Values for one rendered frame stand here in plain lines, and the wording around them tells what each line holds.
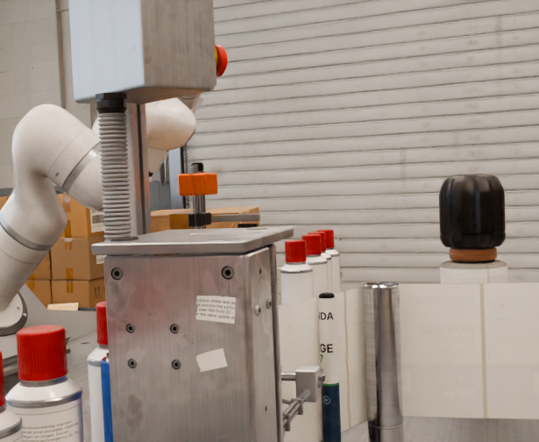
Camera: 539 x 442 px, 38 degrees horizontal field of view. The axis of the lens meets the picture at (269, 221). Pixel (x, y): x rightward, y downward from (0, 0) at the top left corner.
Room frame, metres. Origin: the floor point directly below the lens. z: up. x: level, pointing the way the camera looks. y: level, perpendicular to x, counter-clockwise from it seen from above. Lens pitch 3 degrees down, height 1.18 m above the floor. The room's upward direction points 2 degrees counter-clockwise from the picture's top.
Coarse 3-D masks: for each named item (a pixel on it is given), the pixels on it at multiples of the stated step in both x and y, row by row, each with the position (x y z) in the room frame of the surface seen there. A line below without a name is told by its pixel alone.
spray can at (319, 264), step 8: (312, 240) 1.34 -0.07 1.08; (320, 240) 1.35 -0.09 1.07; (312, 248) 1.34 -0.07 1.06; (320, 248) 1.35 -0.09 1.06; (312, 256) 1.34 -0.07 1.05; (320, 256) 1.34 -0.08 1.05; (312, 264) 1.33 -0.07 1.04; (320, 264) 1.33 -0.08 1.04; (320, 272) 1.33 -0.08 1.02; (320, 280) 1.33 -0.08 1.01; (320, 288) 1.33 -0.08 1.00; (328, 288) 1.35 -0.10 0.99
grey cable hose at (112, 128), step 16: (96, 96) 0.88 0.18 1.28; (112, 96) 0.88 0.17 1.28; (112, 112) 0.88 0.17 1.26; (112, 128) 0.88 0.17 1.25; (112, 144) 0.88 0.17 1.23; (112, 160) 0.88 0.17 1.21; (112, 176) 0.88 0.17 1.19; (112, 192) 0.88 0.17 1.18; (128, 192) 0.89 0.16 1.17; (112, 208) 0.88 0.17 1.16; (128, 208) 0.89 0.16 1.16; (112, 224) 0.88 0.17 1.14; (128, 224) 0.89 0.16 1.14
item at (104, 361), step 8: (104, 360) 0.56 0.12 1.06; (104, 368) 0.56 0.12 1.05; (104, 376) 0.56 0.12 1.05; (104, 384) 0.56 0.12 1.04; (104, 392) 0.56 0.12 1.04; (104, 400) 0.56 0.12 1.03; (104, 408) 0.56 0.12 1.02; (104, 416) 0.56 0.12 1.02; (104, 424) 0.56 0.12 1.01; (104, 432) 0.56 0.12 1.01; (112, 432) 0.55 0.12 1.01; (104, 440) 0.56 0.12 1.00; (112, 440) 0.55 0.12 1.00
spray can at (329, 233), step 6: (330, 234) 1.46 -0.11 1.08; (330, 240) 1.46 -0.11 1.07; (330, 246) 1.46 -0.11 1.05; (330, 252) 1.45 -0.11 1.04; (336, 252) 1.46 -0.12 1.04; (336, 258) 1.45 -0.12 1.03; (336, 264) 1.45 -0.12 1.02; (336, 270) 1.45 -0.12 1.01; (336, 276) 1.45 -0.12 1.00; (336, 282) 1.45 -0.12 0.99; (336, 288) 1.45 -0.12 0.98
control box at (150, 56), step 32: (96, 0) 0.92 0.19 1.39; (128, 0) 0.86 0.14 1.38; (160, 0) 0.86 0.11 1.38; (192, 0) 0.89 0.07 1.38; (96, 32) 0.92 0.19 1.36; (128, 32) 0.86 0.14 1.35; (160, 32) 0.86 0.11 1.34; (192, 32) 0.88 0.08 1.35; (96, 64) 0.92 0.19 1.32; (128, 64) 0.87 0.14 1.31; (160, 64) 0.86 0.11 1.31; (192, 64) 0.88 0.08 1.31; (128, 96) 0.93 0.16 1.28; (160, 96) 0.94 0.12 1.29
